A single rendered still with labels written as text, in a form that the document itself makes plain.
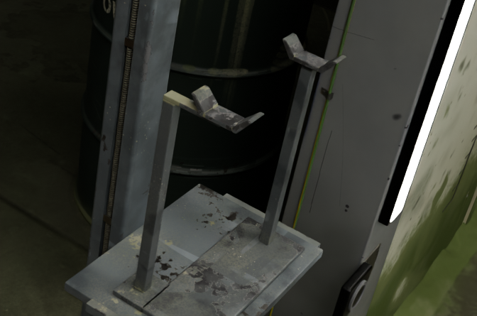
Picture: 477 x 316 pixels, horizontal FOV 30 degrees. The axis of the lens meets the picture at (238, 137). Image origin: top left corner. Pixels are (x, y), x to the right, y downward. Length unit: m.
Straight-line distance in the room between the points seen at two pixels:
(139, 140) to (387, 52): 0.51
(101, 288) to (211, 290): 0.14
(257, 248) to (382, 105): 0.40
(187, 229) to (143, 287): 0.16
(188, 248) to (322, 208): 0.48
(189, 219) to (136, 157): 0.17
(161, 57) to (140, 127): 0.10
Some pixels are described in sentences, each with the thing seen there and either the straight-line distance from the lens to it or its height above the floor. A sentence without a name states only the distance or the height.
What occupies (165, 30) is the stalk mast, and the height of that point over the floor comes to 1.11.
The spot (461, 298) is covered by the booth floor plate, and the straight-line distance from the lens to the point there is 2.55.
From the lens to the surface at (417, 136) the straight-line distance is 1.55.
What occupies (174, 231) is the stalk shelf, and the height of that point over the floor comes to 0.79.
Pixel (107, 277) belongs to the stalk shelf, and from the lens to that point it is 1.20.
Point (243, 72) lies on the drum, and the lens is 2.13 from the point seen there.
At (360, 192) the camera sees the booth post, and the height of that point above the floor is 0.70.
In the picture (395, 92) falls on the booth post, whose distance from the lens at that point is 1.52.
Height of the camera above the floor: 1.60
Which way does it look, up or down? 32 degrees down
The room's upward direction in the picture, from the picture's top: 12 degrees clockwise
